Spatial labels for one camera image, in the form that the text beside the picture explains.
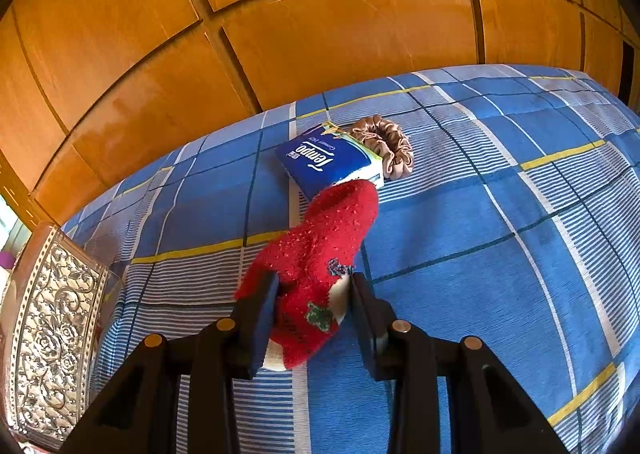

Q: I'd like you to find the blue tissue packet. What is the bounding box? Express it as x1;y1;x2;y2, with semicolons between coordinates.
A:
275;121;387;201

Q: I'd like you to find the silver embossed tissue box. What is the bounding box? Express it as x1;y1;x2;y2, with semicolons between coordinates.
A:
0;225;112;439

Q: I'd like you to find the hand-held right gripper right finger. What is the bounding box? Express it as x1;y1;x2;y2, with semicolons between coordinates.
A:
349;271;577;454

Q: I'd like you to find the red fuzzy sock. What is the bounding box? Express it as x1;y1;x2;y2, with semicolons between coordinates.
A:
234;180;382;372

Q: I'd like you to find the blue plaid bed sheet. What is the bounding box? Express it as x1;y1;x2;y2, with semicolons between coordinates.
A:
59;63;640;454

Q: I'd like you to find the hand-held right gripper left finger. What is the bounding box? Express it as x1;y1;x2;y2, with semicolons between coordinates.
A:
59;271;281;454

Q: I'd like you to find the beige satin scrunchie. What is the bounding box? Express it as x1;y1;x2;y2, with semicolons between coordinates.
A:
349;116;416;181

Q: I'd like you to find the wooden wardrobe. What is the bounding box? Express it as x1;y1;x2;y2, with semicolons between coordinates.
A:
0;0;640;231

